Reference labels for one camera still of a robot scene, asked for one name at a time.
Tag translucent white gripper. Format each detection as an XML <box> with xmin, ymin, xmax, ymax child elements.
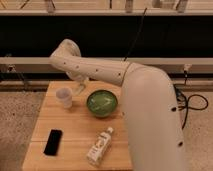
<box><xmin>68</xmin><ymin>72</ymin><xmax>89</xmax><ymax>95</ymax></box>

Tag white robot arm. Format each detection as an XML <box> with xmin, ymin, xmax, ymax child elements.
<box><xmin>49</xmin><ymin>39</ymin><xmax>188</xmax><ymax>171</ymax></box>

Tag white ceramic cup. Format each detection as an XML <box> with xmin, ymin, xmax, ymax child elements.
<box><xmin>55</xmin><ymin>87</ymin><xmax>72</xmax><ymax>108</ymax></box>

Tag green bowl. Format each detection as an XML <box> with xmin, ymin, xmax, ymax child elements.
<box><xmin>86</xmin><ymin>89</ymin><xmax>118</xmax><ymax>118</ymax></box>

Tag black rectangular phone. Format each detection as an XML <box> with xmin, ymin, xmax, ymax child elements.
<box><xmin>44</xmin><ymin>129</ymin><xmax>62</xmax><ymax>156</ymax></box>

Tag white plastic bottle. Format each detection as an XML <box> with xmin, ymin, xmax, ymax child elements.
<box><xmin>86</xmin><ymin>127</ymin><xmax>114</xmax><ymax>166</ymax></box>

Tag grey left wall outlet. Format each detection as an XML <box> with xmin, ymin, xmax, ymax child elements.
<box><xmin>7</xmin><ymin>65</ymin><xmax>16</xmax><ymax>73</ymax></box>

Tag black hanging cable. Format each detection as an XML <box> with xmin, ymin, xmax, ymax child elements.
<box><xmin>122</xmin><ymin>7</ymin><xmax>148</xmax><ymax>63</ymax></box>

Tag black floor cable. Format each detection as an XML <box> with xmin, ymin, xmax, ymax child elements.
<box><xmin>172</xmin><ymin>69</ymin><xmax>210</xmax><ymax>131</ymax></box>

